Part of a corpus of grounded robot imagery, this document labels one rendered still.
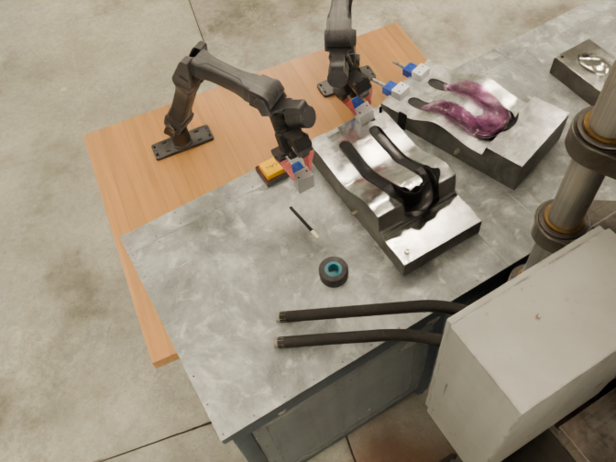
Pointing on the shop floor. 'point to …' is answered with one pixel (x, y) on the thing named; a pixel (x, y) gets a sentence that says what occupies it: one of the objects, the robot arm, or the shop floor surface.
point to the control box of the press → (527, 352)
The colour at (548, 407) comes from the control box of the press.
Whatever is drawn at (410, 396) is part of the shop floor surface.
